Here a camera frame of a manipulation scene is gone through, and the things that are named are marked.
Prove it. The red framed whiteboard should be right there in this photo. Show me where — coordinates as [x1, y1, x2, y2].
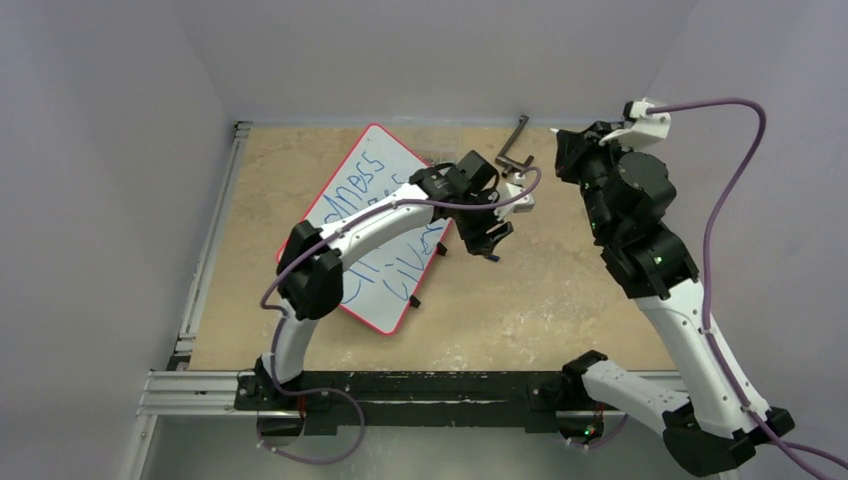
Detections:
[303, 124, 452, 335]

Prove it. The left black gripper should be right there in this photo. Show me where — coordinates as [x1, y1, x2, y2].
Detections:
[455, 190, 513, 256]

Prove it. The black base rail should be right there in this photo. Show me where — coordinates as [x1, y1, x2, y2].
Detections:
[234, 369, 616, 437]

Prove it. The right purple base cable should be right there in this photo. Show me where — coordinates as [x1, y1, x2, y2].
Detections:
[565, 413, 628, 452]

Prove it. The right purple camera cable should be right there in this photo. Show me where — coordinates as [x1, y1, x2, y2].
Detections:
[646, 97, 848, 480]

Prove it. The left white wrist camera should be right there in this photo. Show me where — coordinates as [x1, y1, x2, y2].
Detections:
[494, 183, 535, 221]

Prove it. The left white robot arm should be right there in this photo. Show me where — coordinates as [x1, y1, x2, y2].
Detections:
[256, 151, 535, 409]

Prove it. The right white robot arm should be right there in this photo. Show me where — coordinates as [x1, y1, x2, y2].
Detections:
[555, 121, 794, 477]

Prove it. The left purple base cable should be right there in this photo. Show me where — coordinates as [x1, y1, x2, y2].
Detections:
[255, 386, 367, 466]

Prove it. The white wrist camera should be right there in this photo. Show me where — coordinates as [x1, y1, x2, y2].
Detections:
[494, 183, 535, 221]
[599, 97, 671, 150]

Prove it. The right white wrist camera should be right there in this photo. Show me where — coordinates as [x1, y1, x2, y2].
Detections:
[599, 97, 671, 150]

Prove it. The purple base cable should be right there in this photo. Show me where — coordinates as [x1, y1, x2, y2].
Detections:
[255, 386, 367, 466]
[565, 413, 628, 452]

